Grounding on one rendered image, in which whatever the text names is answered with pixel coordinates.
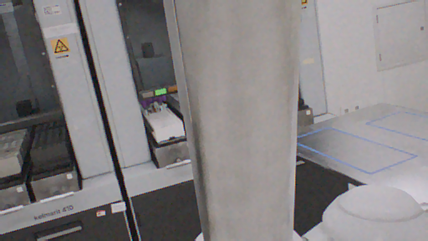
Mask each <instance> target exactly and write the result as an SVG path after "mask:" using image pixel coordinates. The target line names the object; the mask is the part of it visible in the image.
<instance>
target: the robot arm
mask: <svg viewBox="0 0 428 241"><path fill-rule="evenodd" d="M163 4H164V9H165V13H166V21H167V29H168V34H169V38H170V42H171V54H172V58H173V63H174V67H175V77H176V84H177V89H178V93H179V101H180V106H181V112H182V115H183V117H184V122H185V127H186V139H187V143H188V148H189V152H190V157H191V169H192V173H193V177H194V182H195V191H196V199H197V203H198V213H199V217H200V221H201V229H202V233H201V234H200V235H199V236H198V237H197V239H196V240H195V241H428V214H427V213H426V212H424V210H423V208H422V207H421V206H420V204H419V203H418V202H417V201H416V200H415V199H414V198H413V197H412V196H411V195H410V194H409V193H408V192H404V191H403V190H401V189H398V188H395V187H390V186H386V185H363V186H359V187H355V188H353V189H350V190H349V191H347V192H346V193H343V194H341V195H340V196H339V197H337V198H336V199H335V200H334V201H333V202H332V203H331V204H330V205H329V206H328V208H327V209H325V212H324V214H323V222H321V223H320V224H318V225H317V226H315V227H314V228H312V229H311V230H309V232H308V233H306V234H305V235H304V236H302V237H299V236H298V234H297V233H295V232H294V231H293V205H294V185H295V167H296V148H297V129H298V72H299V54H300V34H301V22H302V18H301V15H302V0H163Z"/></svg>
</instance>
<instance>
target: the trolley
mask: <svg viewBox="0 0 428 241"><path fill-rule="evenodd" d="M296 158H298V159H299V160H300V161H302V162H306V163H308V164H309V165H310V166H314V167H316V168H318V169H321V170H322V171H324V172H326V173H329V174H331V175H333V176H334V177H337V178H339V179H341V180H342V181H346V182H348V183H349V184H351V185H354V186H356V187H359V186H363V185H386V186H390V187H395V188H398V189H401V190H403V191H404V192H408V193H409V194H410V195H411V196H412V197H413V198H414V199H415V200H416V201H417V202H418V203H419V204H420V206H421V207H422V208H423V210H424V212H426V213H427V214H428V112H425V111H423V110H412V109H409V108H405V107H403V106H399V105H389V104H386V103H383V102H380V103H379V104H376V105H370V106H368V107H365V108H363V109H361V110H355V111H353V112H349V113H348V114H343V115H340V116H337V117H334V118H330V119H328V120H325V121H320V122H318V123H315V124H313V125H311V126H305V127H302V128H300V129H297V148H296Z"/></svg>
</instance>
